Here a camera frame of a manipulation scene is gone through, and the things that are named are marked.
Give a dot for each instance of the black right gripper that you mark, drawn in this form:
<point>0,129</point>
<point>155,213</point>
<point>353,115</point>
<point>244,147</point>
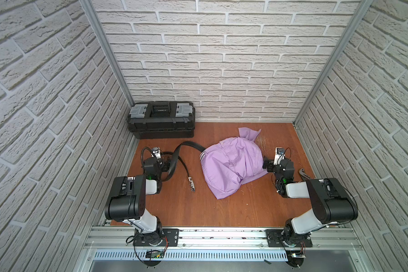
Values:
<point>271,165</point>

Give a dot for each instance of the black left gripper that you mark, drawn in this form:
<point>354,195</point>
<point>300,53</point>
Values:
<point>165,163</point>

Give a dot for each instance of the purple trousers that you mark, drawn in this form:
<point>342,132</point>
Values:
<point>232,162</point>

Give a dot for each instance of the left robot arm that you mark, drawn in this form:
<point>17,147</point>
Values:
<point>126,203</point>

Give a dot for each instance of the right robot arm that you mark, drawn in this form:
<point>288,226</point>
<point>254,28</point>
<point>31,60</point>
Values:
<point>331,204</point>

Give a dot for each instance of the black plastic toolbox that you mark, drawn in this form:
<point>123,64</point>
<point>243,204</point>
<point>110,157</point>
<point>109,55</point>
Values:
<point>161,120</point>

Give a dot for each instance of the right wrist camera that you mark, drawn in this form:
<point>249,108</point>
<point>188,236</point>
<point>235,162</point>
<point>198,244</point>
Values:
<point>279,155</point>

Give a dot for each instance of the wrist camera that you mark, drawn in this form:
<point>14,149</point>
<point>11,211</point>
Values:
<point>279,155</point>
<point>157,153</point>

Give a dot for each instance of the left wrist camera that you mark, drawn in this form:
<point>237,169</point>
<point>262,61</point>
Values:
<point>157,153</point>

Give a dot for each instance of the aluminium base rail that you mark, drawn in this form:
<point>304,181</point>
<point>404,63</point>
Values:
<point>224,244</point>

